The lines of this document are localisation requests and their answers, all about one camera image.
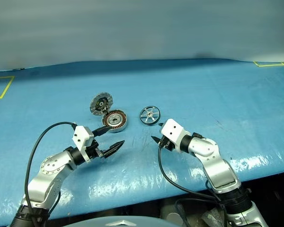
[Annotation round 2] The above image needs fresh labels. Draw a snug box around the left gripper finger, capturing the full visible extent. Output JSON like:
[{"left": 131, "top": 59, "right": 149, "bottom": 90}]
[
  {"left": 101, "top": 140, "right": 126, "bottom": 158},
  {"left": 91, "top": 126, "right": 111, "bottom": 137}
]

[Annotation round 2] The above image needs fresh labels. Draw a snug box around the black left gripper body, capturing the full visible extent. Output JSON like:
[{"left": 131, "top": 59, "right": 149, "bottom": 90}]
[{"left": 86, "top": 139, "right": 107, "bottom": 162}]

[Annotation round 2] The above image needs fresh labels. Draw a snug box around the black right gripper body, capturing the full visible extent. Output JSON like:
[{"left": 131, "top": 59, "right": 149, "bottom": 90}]
[{"left": 157, "top": 136, "right": 176, "bottom": 152}]

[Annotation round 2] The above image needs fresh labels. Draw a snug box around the silver round motor cover plate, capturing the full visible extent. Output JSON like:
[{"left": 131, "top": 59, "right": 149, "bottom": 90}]
[{"left": 89, "top": 92, "right": 114, "bottom": 116}]

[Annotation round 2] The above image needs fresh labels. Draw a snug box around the motor stator with copper windings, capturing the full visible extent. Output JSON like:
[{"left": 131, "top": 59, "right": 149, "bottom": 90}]
[{"left": 101, "top": 110, "right": 128, "bottom": 133}]

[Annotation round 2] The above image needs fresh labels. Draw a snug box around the yellow tape outline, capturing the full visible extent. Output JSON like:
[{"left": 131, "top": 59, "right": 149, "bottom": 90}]
[
  {"left": 0, "top": 75, "right": 16, "bottom": 100},
  {"left": 253, "top": 61, "right": 284, "bottom": 68}
]

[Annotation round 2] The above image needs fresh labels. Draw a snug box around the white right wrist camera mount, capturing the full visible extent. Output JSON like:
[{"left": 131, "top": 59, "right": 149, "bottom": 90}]
[{"left": 160, "top": 119, "right": 192, "bottom": 153}]

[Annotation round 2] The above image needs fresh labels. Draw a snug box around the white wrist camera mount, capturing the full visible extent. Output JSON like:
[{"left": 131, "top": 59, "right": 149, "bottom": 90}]
[
  {"left": 72, "top": 125, "right": 95, "bottom": 163},
  {"left": 160, "top": 119, "right": 192, "bottom": 153}
]

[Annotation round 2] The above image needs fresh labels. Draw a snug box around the spoked silver rotor ring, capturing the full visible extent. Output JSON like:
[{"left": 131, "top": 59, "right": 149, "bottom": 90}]
[{"left": 139, "top": 105, "right": 162, "bottom": 125}]

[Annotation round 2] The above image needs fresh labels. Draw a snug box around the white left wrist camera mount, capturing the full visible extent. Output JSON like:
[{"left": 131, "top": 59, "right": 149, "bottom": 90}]
[{"left": 72, "top": 125, "right": 95, "bottom": 163}]

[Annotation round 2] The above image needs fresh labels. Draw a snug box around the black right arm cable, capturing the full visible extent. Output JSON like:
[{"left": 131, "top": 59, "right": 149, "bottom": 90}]
[{"left": 157, "top": 145, "right": 228, "bottom": 227}]

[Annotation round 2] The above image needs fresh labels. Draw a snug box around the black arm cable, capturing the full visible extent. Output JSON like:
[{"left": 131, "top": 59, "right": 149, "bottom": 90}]
[
  {"left": 24, "top": 122, "right": 78, "bottom": 227},
  {"left": 157, "top": 145, "right": 228, "bottom": 227}
]

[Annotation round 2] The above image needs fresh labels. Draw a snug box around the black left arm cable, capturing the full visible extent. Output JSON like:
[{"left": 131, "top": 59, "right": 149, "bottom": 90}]
[{"left": 24, "top": 122, "right": 78, "bottom": 227}]

